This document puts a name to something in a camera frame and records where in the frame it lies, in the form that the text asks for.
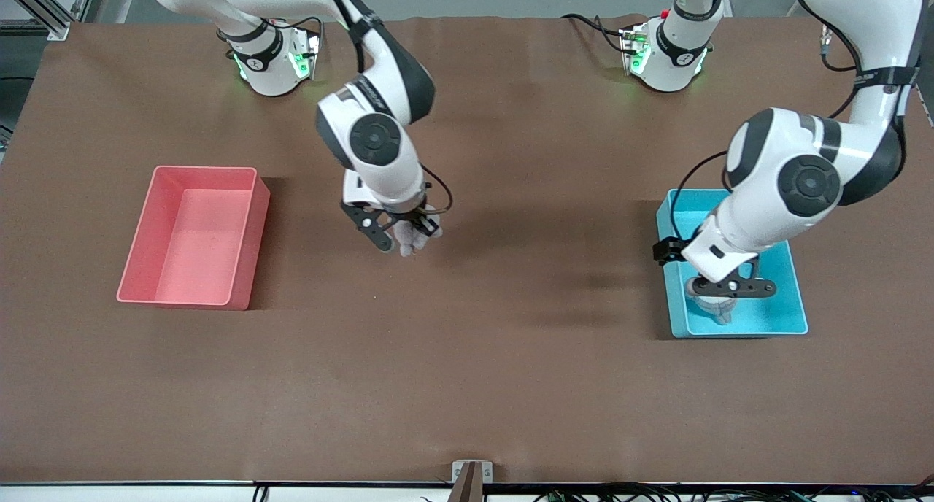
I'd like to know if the grey Totoro plush toy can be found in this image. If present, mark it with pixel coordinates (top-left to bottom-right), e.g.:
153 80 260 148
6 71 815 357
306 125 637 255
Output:
684 278 739 325
393 205 441 259

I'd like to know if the blue plastic box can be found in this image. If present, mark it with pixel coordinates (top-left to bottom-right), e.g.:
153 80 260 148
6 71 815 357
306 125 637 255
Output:
656 188 809 339

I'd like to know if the pink plastic box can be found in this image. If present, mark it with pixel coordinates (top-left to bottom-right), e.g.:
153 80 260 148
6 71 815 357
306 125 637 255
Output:
117 166 271 312

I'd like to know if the brown table cover sheet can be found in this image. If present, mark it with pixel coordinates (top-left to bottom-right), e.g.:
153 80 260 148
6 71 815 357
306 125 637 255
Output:
0 15 934 486

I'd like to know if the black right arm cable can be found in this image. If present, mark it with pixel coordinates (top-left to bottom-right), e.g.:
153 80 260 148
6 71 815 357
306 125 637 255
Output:
320 0 454 217

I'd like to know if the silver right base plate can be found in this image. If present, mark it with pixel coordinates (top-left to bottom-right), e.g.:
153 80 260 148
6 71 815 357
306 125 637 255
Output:
288 26 322 81

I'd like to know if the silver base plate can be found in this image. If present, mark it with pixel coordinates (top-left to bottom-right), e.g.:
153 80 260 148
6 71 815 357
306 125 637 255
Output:
288 26 322 81
619 24 650 76

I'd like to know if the black right base cable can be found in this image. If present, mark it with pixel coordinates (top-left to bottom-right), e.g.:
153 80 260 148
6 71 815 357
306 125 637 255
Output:
215 15 325 58

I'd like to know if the black base cable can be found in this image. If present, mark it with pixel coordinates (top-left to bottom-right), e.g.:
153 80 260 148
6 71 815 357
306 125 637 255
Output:
560 13 636 54
215 15 325 58

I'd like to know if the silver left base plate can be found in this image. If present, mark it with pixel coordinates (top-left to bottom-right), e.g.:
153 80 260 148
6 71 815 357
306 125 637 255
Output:
619 24 650 76

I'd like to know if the metal table edge bracket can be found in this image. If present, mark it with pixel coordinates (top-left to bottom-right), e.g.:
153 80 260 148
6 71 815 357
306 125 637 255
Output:
452 460 494 484

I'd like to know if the black left base cable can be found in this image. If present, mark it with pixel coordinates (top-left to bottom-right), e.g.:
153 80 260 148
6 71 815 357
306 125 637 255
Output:
560 13 636 54

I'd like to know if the brown post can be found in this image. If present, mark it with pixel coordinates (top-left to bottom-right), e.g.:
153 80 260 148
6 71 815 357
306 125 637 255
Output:
447 463 485 502

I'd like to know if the aluminium frame profile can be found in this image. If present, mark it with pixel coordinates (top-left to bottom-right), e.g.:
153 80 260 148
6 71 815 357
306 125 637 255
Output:
0 0 101 42

